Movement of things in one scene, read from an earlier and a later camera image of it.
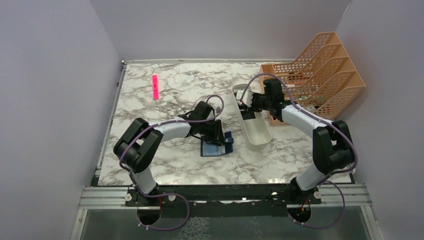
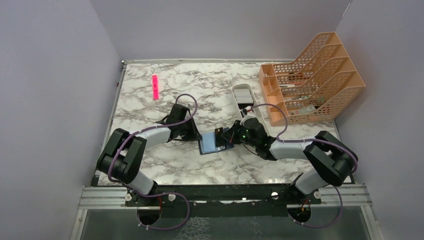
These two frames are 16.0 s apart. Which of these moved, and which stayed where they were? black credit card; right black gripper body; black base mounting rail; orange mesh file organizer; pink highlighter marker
Moved: black credit card; right black gripper body
Stayed: black base mounting rail; pink highlighter marker; orange mesh file organizer
